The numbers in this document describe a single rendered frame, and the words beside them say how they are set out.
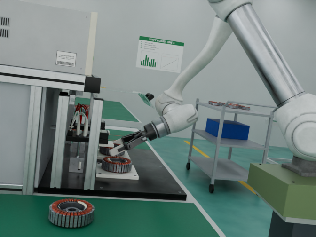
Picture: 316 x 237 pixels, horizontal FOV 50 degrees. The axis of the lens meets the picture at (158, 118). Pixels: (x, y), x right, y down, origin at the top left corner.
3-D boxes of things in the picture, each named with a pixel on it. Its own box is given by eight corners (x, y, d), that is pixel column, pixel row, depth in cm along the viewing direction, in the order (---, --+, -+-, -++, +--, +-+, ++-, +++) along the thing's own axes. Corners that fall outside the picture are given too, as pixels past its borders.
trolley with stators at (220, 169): (226, 171, 460) (238, 98, 449) (264, 199, 363) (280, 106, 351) (185, 168, 448) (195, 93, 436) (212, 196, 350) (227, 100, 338)
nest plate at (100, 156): (126, 153, 158) (126, 150, 158) (130, 161, 143) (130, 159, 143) (94, 150, 155) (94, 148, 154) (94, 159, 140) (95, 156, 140)
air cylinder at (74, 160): (83, 167, 126) (84, 153, 126) (82, 173, 119) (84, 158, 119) (69, 166, 125) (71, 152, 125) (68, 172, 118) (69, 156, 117)
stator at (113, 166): (126, 165, 132) (128, 156, 132) (134, 174, 122) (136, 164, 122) (98, 164, 128) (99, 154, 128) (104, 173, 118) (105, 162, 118)
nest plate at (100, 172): (132, 168, 134) (133, 164, 134) (138, 179, 120) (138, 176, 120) (95, 165, 131) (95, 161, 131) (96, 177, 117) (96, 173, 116)
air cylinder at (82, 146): (84, 152, 150) (85, 139, 149) (83, 156, 143) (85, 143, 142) (72, 151, 149) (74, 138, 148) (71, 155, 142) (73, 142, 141)
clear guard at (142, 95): (146, 103, 167) (147, 91, 166) (154, 108, 144) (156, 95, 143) (78, 95, 160) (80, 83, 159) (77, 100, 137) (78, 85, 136)
